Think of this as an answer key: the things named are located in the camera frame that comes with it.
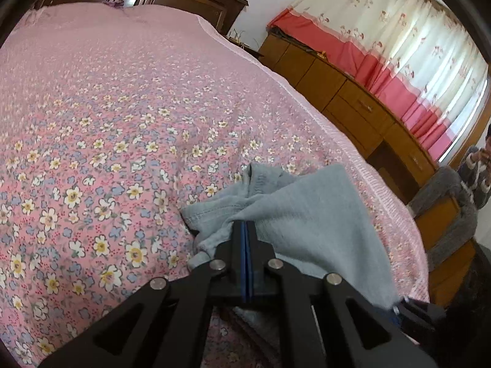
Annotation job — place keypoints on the wooden cabinet with drawers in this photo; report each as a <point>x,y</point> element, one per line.
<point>337,84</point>

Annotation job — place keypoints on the floral curtain with red hem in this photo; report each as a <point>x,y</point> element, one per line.
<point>383,46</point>

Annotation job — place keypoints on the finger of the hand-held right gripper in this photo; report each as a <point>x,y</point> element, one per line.
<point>422,316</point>

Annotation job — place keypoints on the purple cloth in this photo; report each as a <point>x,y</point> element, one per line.
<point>115,4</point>

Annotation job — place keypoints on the wooden chair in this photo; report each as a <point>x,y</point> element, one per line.
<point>441,222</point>

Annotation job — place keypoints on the grey pants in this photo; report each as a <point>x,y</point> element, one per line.
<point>307,214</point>

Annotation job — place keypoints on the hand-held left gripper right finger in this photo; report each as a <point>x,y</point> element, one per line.
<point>257,268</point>

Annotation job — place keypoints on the pink floral bedspread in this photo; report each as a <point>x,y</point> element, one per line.
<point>115,122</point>

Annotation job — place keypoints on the dark nightstand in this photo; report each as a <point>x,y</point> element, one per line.
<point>249,50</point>

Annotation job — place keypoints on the grey fuzzy cloth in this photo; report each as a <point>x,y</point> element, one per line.
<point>441,184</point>

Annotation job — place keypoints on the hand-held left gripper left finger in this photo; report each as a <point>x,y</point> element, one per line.
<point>238,268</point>

